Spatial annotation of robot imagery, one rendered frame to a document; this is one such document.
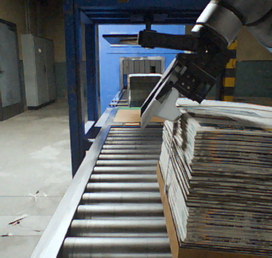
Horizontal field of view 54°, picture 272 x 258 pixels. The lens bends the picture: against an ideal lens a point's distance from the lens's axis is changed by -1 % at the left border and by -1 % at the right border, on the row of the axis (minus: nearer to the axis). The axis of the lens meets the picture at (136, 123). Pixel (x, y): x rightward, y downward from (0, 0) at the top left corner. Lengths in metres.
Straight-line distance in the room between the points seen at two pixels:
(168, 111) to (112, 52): 3.41
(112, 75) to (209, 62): 3.38
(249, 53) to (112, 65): 6.56
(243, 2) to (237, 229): 0.36
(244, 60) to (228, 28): 9.16
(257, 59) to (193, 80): 9.35
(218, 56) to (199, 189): 0.25
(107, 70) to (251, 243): 3.56
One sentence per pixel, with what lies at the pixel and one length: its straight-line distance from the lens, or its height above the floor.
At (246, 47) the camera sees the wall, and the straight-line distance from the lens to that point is 9.70.
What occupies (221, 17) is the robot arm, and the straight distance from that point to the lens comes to 0.51.
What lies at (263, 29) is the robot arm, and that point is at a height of 1.20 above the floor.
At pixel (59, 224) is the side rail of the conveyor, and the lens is 0.64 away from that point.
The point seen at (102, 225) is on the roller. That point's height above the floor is 0.80.
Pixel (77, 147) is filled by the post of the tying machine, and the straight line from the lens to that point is 1.65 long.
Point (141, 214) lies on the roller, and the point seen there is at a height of 0.79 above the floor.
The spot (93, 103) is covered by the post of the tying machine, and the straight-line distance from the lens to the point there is 2.19.
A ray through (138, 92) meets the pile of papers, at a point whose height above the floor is 0.92.
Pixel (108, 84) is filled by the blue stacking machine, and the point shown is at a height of 0.88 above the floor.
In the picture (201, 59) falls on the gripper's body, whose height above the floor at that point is 1.15.
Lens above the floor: 1.14
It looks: 12 degrees down
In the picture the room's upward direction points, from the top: straight up
